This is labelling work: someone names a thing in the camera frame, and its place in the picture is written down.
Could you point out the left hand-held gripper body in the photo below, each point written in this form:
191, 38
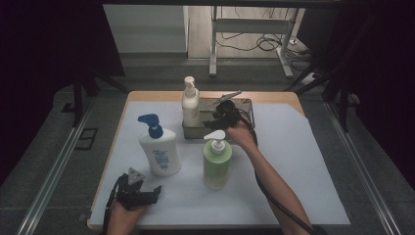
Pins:
130, 196

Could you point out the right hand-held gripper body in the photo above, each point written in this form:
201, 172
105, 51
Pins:
226, 112

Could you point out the metal mesh basket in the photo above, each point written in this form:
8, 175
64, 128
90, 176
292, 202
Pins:
195, 132

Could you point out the cream pump bottle orange label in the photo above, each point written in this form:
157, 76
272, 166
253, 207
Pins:
191, 107

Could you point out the green bottle with white pump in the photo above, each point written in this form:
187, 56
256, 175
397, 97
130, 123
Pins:
217, 163

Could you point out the white bottle with blue pump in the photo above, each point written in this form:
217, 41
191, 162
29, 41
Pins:
161, 153

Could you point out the person's right hand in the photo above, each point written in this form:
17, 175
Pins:
241, 135

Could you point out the white power strip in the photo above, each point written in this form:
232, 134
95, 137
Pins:
310, 79

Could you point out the pale blue table mat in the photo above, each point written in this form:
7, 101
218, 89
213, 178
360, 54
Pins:
293, 182

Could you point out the black stand legs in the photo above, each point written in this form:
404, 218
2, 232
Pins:
78, 98
342, 104

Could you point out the white board panel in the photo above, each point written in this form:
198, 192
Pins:
145, 29

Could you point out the dark curtain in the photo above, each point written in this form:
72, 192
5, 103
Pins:
39, 65
378, 65

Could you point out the aluminium rail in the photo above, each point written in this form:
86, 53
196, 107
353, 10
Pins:
362, 169
52, 176

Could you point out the white metal desk frame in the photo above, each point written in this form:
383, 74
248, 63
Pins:
251, 25

